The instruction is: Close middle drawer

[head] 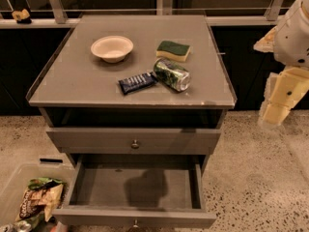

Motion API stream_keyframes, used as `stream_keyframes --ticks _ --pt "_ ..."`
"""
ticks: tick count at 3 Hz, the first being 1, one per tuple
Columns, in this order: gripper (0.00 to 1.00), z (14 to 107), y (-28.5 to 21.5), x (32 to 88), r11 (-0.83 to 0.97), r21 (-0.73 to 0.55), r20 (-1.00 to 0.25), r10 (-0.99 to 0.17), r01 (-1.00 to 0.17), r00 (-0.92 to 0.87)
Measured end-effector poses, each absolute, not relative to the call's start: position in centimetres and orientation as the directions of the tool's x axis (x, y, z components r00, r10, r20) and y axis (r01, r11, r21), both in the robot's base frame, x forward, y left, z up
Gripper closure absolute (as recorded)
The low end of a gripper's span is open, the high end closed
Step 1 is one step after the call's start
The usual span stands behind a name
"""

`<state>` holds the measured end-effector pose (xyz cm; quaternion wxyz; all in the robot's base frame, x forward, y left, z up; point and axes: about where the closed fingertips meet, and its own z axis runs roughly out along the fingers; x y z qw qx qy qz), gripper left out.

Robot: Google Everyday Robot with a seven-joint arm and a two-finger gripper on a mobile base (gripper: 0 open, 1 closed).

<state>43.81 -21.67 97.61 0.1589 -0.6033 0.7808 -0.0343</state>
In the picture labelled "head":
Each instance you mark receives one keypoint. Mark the yellow black object on ledge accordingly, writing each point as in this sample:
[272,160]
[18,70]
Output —
[22,16]

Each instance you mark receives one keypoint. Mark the round metal drawer knob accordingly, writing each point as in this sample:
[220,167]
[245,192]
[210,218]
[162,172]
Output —
[135,144]

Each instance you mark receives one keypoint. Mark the metal middle drawer knob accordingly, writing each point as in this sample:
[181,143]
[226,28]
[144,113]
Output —
[135,227]

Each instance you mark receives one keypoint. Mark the white paper bowl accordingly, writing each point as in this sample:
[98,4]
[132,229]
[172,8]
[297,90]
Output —
[112,49]

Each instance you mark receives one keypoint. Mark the grey drawer cabinet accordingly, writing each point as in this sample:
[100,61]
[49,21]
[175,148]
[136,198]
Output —
[79,90]

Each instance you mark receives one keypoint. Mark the clear plastic bin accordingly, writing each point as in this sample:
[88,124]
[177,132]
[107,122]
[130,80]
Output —
[12,193]

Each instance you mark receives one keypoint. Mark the grey open middle drawer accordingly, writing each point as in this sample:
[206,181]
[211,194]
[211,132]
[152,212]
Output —
[146,190]

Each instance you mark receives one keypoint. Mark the green soda can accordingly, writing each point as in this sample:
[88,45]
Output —
[172,74]

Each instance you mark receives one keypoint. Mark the blue snack bar wrapper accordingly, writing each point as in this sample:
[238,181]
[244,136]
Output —
[137,82]

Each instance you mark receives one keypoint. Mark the green chip bag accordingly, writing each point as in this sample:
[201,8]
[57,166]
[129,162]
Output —
[44,183]

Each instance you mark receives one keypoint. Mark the brown chip bag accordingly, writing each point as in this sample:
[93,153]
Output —
[42,201]

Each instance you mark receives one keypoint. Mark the green yellow sponge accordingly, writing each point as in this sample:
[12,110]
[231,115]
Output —
[174,51]

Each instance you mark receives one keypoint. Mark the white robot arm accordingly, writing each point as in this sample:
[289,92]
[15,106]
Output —
[289,43]

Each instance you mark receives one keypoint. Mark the grey top drawer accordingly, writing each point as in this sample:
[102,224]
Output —
[118,141]

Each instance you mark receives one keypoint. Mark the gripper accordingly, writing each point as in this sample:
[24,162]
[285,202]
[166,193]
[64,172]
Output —
[292,39]

